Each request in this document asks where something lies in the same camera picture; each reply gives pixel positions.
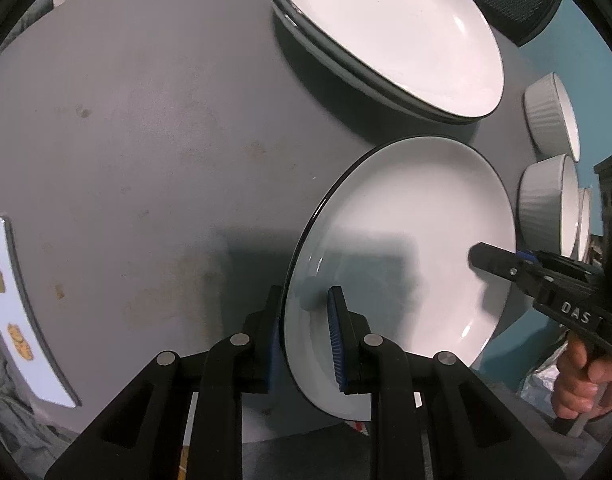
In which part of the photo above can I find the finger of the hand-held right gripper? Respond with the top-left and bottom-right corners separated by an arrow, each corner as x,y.
517,251 -> 599,281
468,241 -> 547,293

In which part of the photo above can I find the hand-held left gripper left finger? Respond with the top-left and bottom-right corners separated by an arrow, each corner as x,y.
43,285 -> 287,480

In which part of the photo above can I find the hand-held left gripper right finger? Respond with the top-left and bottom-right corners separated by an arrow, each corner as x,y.
327,286 -> 567,480

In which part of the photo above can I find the white ribbed bowl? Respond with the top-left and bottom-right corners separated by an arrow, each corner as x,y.
577,187 -> 593,262
517,154 -> 580,259
523,72 -> 582,162

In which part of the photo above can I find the white plate with black rim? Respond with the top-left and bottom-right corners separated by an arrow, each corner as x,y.
273,2 -> 467,126
282,136 -> 517,422
262,0 -> 487,125

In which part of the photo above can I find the stack of white plates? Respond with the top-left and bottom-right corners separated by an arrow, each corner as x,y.
261,0 -> 505,121

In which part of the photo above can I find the person's right hand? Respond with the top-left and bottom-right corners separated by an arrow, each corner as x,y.
551,340 -> 612,420

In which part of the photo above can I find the crumpled clear plastic bag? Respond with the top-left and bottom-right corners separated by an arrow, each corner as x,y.
520,330 -> 567,413

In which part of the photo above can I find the black mesh office chair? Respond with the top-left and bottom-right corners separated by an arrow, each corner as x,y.
466,0 -> 564,48

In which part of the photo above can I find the grey puffer jacket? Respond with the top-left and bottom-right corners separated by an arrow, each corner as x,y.
0,345 -> 79,466

